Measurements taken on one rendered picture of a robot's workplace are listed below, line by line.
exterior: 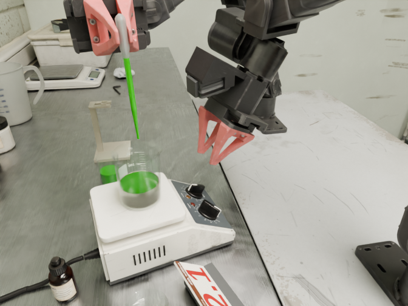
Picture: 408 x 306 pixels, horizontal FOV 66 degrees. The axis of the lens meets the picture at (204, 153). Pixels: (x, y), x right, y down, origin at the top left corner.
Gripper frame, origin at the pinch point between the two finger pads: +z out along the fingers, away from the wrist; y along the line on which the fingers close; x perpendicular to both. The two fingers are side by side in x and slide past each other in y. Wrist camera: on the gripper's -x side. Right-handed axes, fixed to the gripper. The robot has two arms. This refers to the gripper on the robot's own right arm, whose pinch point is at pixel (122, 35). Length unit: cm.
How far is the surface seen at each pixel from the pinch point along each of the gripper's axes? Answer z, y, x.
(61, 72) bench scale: -89, -9, 28
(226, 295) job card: 14.6, 5.9, 31.4
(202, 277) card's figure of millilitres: 11.7, 3.7, 29.9
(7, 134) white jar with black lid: -42, -23, 27
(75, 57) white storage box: -108, -2, 28
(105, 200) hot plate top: -1.6, -5.9, 22.8
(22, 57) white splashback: -114, -23, 27
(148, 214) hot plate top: 4.0, -0.9, 22.9
